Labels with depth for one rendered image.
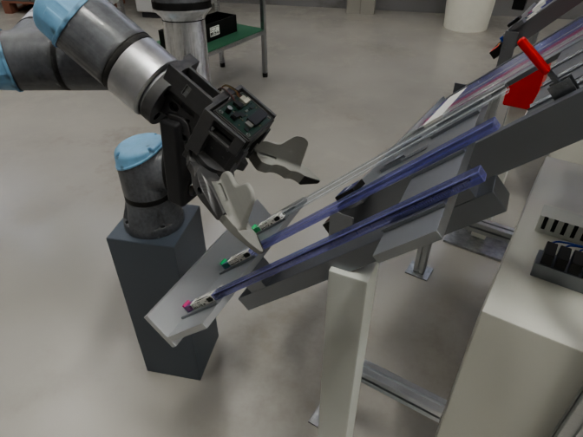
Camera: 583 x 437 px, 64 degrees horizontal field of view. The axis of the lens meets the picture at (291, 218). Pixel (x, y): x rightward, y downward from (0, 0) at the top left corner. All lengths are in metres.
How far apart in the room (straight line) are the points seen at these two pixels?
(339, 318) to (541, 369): 0.44
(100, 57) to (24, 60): 0.17
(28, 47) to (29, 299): 1.42
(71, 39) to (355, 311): 0.51
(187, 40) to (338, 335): 0.63
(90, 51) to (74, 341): 1.36
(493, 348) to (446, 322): 0.76
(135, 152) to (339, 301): 0.60
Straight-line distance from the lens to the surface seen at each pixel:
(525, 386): 1.07
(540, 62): 0.76
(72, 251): 2.15
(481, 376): 1.09
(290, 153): 0.56
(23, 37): 0.70
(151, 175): 1.11
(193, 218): 1.26
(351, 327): 0.75
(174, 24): 1.01
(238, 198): 0.48
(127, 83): 0.53
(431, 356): 1.66
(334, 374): 0.86
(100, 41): 0.55
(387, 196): 0.88
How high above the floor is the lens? 1.29
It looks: 37 degrees down
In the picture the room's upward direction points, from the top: straight up
